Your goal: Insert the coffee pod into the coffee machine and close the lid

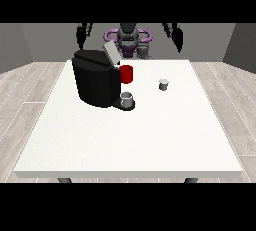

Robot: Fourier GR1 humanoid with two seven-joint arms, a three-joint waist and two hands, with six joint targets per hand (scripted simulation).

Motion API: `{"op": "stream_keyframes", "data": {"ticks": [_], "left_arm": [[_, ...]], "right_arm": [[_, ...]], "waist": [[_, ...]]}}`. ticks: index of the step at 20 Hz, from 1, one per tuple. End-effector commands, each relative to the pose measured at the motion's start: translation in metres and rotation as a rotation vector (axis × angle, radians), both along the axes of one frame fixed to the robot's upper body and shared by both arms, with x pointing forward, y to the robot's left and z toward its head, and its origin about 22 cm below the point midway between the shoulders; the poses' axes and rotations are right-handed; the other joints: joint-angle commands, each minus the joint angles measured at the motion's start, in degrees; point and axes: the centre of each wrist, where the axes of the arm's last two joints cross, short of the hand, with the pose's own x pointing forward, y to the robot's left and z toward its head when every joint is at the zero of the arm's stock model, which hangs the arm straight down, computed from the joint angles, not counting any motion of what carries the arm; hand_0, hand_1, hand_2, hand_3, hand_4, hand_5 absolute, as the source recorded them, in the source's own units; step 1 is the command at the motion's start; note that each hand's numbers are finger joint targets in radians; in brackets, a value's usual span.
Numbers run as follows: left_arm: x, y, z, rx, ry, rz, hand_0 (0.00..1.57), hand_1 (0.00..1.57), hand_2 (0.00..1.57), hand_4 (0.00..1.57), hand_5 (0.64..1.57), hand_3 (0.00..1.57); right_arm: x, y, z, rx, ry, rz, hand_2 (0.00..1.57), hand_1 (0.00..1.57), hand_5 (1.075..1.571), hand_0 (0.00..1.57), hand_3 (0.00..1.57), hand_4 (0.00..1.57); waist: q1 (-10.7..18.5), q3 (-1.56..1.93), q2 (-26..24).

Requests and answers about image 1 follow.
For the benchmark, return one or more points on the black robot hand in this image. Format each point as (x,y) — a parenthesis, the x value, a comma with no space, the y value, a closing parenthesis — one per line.
(175,35)
(81,35)

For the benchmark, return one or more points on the pale grey machine lid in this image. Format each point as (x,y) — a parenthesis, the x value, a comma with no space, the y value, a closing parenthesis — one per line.
(112,54)

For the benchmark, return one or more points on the black coffee machine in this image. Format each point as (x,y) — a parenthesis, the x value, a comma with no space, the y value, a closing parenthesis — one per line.
(95,81)

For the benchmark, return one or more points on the small grey coffee pod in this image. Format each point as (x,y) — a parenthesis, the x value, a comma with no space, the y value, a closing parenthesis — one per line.
(163,84)

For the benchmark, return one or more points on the red pod holder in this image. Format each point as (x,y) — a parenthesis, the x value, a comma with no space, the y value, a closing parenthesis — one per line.
(126,74)

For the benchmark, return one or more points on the grey robot trunk purple rings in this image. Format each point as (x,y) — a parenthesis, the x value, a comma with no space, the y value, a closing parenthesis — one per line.
(128,40)

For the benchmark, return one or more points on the small grey cup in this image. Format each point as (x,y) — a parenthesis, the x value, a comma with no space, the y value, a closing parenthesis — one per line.
(126,100)

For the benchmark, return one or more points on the dark table leg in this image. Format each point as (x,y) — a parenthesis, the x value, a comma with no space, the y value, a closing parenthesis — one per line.
(191,180)
(64,180)

